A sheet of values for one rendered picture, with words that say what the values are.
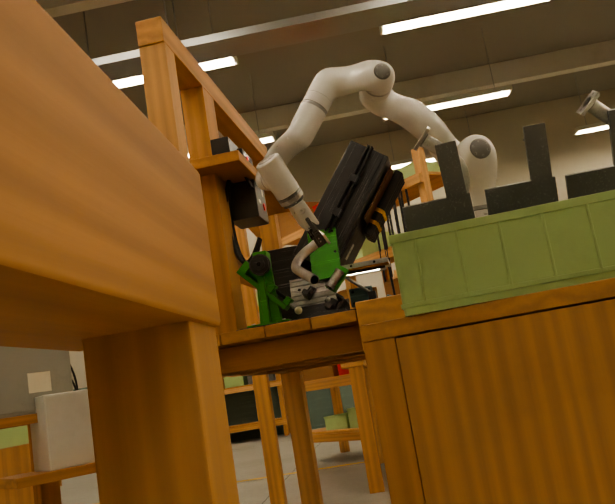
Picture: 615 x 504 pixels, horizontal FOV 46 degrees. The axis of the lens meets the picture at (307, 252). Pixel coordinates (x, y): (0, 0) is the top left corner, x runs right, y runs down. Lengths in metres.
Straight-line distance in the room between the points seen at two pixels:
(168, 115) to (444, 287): 1.23
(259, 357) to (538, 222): 1.07
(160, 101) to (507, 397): 1.48
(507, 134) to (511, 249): 11.10
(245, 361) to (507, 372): 1.02
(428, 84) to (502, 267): 9.07
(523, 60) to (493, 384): 9.44
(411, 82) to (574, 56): 2.23
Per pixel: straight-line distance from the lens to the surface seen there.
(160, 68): 2.48
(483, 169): 2.34
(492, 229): 1.51
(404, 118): 2.41
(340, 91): 2.41
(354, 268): 2.91
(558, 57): 10.88
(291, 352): 2.25
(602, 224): 1.53
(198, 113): 2.81
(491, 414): 1.49
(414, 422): 1.52
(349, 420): 6.52
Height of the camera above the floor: 0.69
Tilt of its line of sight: 10 degrees up
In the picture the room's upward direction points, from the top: 9 degrees counter-clockwise
